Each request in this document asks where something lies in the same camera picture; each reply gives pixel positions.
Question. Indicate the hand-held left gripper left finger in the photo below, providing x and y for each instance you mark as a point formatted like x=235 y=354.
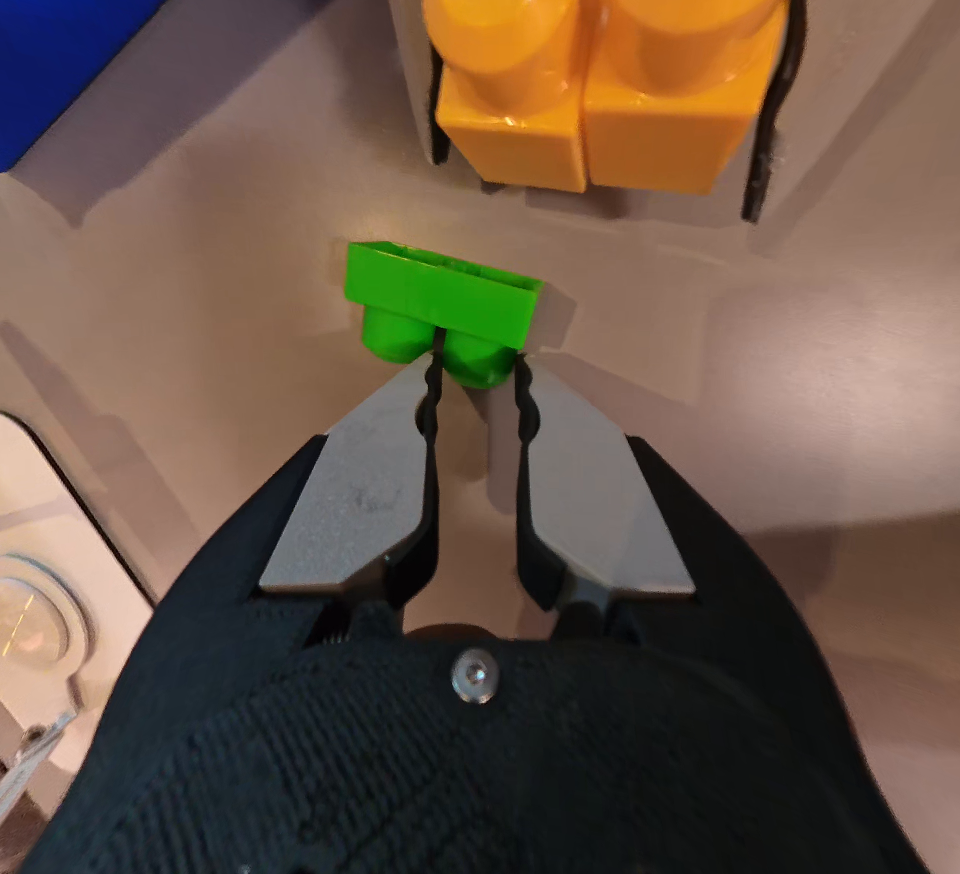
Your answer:
x=345 y=514

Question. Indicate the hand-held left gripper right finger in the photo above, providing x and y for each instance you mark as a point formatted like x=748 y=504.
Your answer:
x=600 y=514

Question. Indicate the orange single-stud block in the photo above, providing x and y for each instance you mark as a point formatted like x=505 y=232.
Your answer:
x=675 y=102
x=510 y=117

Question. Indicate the green two-stud block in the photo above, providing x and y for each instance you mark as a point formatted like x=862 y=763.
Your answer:
x=442 y=297

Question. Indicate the blue plastic bin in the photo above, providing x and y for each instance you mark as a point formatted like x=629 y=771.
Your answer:
x=75 y=4

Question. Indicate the white document stand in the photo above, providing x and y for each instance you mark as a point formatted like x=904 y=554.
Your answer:
x=45 y=552

